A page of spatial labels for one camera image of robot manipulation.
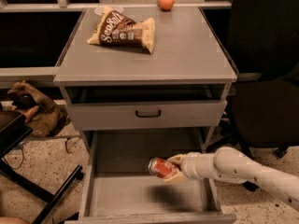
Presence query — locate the open grey middle drawer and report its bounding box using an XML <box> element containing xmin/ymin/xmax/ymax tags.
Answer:
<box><xmin>65</xmin><ymin>128</ymin><xmax>236</xmax><ymax>224</ymax></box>

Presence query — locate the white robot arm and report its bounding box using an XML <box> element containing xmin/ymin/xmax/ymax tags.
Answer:
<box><xmin>164</xmin><ymin>147</ymin><xmax>299</xmax><ymax>210</ymax></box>

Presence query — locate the brown sea salt chip bag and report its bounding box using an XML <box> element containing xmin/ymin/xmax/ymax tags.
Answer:
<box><xmin>87</xmin><ymin>6</ymin><xmax>155</xmax><ymax>53</ymax></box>

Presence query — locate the grey drawer cabinet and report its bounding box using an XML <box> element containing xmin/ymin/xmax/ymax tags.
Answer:
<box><xmin>52</xmin><ymin>4</ymin><xmax>238</xmax><ymax>224</ymax></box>

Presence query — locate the black cable on floor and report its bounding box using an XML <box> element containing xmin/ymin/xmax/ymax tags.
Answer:
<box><xmin>3</xmin><ymin>137</ymin><xmax>73</xmax><ymax>172</ymax></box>

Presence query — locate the orange fruit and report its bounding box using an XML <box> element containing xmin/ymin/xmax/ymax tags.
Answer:
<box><xmin>159</xmin><ymin>0</ymin><xmax>175</xmax><ymax>10</ymax></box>

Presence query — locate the brown bag on floor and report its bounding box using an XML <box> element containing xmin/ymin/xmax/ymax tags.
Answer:
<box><xmin>7</xmin><ymin>81</ymin><xmax>69</xmax><ymax>137</ymax></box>

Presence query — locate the black office chair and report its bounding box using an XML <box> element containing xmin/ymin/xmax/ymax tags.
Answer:
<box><xmin>205</xmin><ymin>0</ymin><xmax>299</xmax><ymax>192</ymax></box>

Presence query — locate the red coke can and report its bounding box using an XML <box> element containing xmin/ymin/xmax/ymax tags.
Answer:
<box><xmin>148</xmin><ymin>158</ymin><xmax>179</xmax><ymax>179</ymax></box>

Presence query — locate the closed grey top drawer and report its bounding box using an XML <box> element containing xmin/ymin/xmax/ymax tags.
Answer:
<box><xmin>67</xmin><ymin>101</ymin><xmax>226</xmax><ymax>131</ymax></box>

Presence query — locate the black drawer handle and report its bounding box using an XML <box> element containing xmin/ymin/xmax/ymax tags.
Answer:
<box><xmin>135</xmin><ymin>109</ymin><xmax>162</xmax><ymax>119</ymax></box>

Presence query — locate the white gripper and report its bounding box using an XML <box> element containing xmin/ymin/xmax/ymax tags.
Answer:
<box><xmin>164</xmin><ymin>152</ymin><xmax>203</xmax><ymax>185</ymax></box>

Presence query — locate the black desk frame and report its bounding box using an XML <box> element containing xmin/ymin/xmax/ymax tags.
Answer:
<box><xmin>0</xmin><ymin>110</ymin><xmax>84</xmax><ymax>224</ymax></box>

